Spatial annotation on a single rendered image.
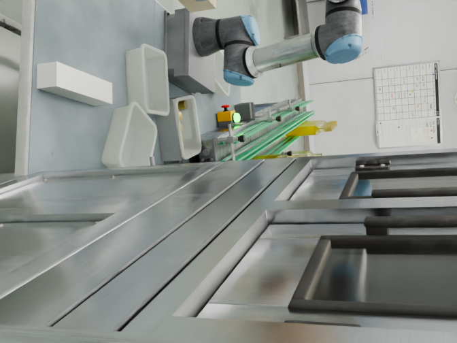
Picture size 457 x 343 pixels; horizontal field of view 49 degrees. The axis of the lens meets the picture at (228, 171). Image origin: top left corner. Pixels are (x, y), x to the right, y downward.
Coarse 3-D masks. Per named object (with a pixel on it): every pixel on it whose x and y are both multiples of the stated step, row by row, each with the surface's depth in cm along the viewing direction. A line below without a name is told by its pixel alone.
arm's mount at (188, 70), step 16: (176, 16) 191; (192, 16) 191; (176, 32) 190; (176, 48) 189; (192, 48) 190; (176, 64) 188; (192, 64) 190; (208, 64) 205; (176, 80) 193; (192, 80) 192; (208, 80) 204
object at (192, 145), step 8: (192, 96) 192; (176, 104) 178; (192, 104) 194; (176, 112) 179; (184, 112) 195; (192, 112) 194; (176, 120) 181; (184, 120) 196; (192, 120) 195; (184, 128) 196; (192, 128) 196; (184, 136) 197; (192, 136) 196; (200, 136) 197; (184, 144) 198; (192, 144) 197; (200, 144) 196; (184, 152) 191; (192, 152) 191
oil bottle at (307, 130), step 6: (300, 126) 309; (306, 126) 306; (312, 126) 304; (318, 126) 304; (324, 126) 304; (330, 126) 302; (294, 132) 308; (300, 132) 307; (306, 132) 306; (312, 132) 304; (318, 132) 304
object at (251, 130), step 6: (300, 102) 352; (306, 102) 346; (300, 108) 314; (276, 114) 286; (282, 114) 281; (288, 114) 284; (252, 126) 243; (258, 126) 243; (264, 126) 237; (240, 132) 225; (246, 132) 225; (252, 132) 220; (222, 144) 201
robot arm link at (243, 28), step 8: (240, 16) 188; (248, 16) 187; (224, 24) 188; (232, 24) 187; (240, 24) 186; (248, 24) 185; (256, 24) 192; (224, 32) 188; (232, 32) 187; (240, 32) 186; (248, 32) 185; (256, 32) 190; (224, 40) 189; (232, 40) 186; (240, 40) 185; (248, 40) 186; (256, 40) 188
